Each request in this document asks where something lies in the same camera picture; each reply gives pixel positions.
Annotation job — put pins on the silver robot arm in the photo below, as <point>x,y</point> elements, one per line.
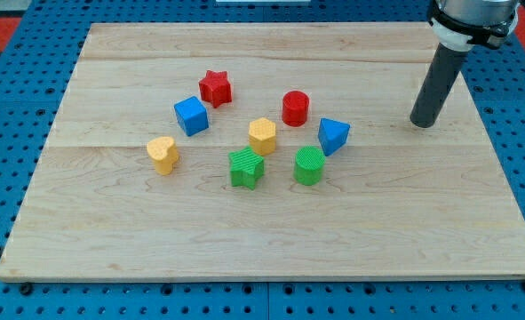
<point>460,25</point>

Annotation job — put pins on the wooden board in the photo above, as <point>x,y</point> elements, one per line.
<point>395,203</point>

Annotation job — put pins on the green star block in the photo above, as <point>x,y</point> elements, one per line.
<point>246,167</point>

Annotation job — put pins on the yellow hexagon block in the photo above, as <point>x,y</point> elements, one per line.
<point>262,136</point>

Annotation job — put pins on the green cylinder block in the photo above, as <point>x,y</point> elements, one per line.
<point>308,167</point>

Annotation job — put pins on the red cylinder block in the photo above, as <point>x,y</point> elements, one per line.
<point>295,106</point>

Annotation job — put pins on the blue triangle block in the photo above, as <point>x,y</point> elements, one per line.
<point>332,135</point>

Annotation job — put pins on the blue cube block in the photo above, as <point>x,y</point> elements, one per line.
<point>191,115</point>

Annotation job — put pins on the red star block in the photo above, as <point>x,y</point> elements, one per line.
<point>215,88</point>

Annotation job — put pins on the yellow heart block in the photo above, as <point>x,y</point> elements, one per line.
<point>163,153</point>

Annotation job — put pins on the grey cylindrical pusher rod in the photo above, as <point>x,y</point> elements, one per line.
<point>439,80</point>

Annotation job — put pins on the blue perforated base mat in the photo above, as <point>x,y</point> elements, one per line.
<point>39,46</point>

